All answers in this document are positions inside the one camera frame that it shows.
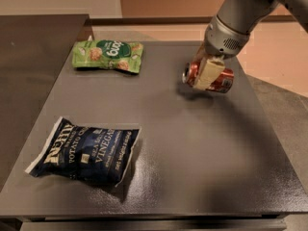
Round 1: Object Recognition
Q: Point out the green snack bag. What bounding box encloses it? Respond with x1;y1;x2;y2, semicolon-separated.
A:
72;39;143;74

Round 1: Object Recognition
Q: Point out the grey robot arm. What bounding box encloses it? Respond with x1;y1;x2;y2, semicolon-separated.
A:
188;0;308;90

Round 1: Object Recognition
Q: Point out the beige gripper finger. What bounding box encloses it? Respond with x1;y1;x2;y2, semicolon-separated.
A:
192;57;225;90
192;45;207;68

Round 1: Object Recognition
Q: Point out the red coke can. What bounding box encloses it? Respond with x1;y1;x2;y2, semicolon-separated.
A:
182;63;234;93

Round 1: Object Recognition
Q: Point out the dark blue potato chip bag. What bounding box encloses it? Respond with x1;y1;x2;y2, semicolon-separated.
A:
25;117;141;186

